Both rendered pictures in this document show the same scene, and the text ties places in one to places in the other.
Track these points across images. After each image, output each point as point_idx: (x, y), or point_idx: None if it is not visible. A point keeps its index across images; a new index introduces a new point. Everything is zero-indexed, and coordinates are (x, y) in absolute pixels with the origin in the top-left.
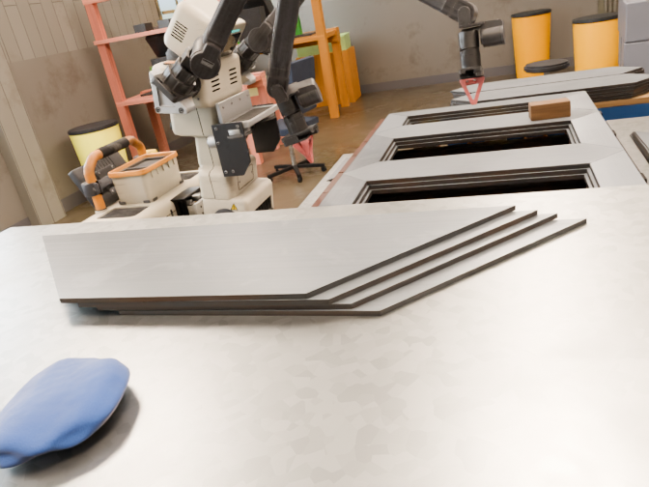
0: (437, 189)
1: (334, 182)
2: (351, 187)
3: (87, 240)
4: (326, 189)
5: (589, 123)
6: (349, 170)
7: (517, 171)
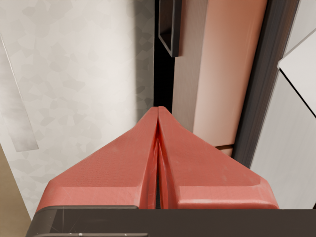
0: None
1: (220, 53)
2: (294, 193)
3: None
4: (201, 131)
5: None
6: (310, 24)
7: None
